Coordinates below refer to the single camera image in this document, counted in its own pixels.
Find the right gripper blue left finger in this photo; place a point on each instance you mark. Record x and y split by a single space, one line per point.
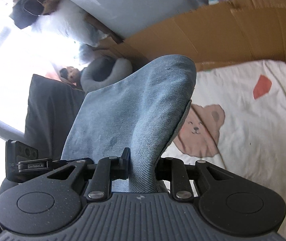
92 181

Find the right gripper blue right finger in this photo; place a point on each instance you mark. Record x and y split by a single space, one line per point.
189 181

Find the blue denim pants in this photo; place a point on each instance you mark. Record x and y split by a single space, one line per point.
143 112

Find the dark grey pillow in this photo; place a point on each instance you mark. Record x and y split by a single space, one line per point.
52 109

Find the cream bear print bedsheet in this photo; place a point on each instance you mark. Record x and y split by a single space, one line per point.
237 121

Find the small teddy bear toy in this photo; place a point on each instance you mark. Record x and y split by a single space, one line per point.
71 74

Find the grey neck pillow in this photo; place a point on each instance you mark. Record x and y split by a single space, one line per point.
104 71

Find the white plastic-wrapped pillow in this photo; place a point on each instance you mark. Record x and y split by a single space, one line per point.
68 23

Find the brown cardboard sheet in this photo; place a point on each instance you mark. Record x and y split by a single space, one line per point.
218 35

